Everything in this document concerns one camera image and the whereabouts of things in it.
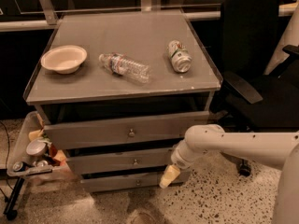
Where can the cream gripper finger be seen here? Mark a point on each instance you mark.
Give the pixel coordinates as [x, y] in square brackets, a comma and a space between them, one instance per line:
[170, 174]

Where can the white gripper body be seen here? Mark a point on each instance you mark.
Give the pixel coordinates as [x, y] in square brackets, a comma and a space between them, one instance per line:
[178, 159]

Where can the grey drawer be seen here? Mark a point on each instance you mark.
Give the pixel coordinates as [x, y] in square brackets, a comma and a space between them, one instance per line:
[121, 182]
[120, 161]
[107, 132]

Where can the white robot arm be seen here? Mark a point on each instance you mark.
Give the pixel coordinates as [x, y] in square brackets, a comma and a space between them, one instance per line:
[277, 150]

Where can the grey top drawer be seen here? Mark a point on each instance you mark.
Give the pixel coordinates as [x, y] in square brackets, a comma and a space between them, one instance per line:
[107, 132]

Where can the grey bottom drawer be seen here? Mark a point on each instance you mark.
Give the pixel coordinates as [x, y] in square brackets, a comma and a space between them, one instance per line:
[121, 182]

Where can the grey drawer cabinet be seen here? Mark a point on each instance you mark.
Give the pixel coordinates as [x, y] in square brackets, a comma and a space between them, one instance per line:
[94, 93]

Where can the silver green soda can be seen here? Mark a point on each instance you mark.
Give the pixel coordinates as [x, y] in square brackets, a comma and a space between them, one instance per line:
[179, 57]

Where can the clear plastic water bottle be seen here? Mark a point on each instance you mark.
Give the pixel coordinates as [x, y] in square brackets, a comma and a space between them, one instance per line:
[122, 65]

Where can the round silver lid in bin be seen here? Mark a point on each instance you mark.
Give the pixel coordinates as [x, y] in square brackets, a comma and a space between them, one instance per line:
[36, 148]

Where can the clear plastic trash bin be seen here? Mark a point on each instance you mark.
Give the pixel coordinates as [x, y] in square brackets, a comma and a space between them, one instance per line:
[34, 157]

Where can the black office chair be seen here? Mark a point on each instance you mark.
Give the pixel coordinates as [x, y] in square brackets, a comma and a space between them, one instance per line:
[254, 100]

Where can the white paper bowl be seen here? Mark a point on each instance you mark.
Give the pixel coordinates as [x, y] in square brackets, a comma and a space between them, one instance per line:
[64, 59]

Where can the silver can in bin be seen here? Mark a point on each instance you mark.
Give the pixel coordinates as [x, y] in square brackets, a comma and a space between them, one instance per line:
[19, 166]

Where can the black bin stand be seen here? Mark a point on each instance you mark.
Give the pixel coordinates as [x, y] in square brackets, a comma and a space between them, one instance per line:
[9, 211]

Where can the silver metal railing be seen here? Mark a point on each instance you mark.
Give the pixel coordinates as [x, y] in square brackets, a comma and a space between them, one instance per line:
[26, 15]

